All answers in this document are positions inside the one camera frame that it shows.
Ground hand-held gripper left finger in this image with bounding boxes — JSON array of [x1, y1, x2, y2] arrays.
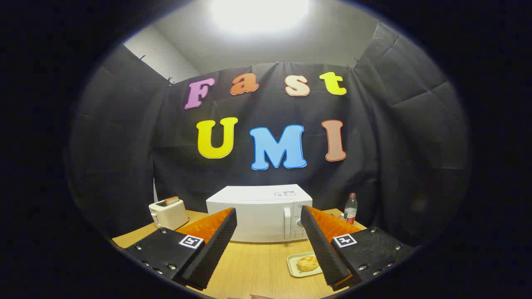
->
[[123, 208, 238, 291]]

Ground golden bread bun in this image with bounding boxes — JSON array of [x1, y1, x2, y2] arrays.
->
[[296, 256, 320, 272]]

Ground black backdrop cloth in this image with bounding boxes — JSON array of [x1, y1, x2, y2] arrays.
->
[[66, 21, 470, 245]]

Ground white microwave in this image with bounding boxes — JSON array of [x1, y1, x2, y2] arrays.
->
[[206, 184, 313, 243]]

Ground clear bottle with red label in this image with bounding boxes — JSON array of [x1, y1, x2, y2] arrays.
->
[[344, 193, 358, 225]]

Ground white toaster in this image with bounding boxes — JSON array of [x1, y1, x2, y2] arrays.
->
[[149, 199, 190, 231]]

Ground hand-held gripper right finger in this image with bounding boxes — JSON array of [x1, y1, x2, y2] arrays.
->
[[300, 205, 417, 291]]

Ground pale green rectangular tray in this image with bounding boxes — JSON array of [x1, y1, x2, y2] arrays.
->
[[287, 251, 324, 278]]

